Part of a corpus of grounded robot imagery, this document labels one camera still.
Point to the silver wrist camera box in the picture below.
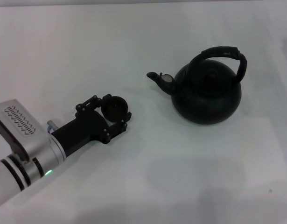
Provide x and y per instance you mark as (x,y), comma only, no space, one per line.
(19,121)

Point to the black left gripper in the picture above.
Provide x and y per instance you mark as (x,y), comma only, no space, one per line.
(82,130)

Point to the small dark brown teacup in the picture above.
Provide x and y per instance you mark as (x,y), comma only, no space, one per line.
(115,109)

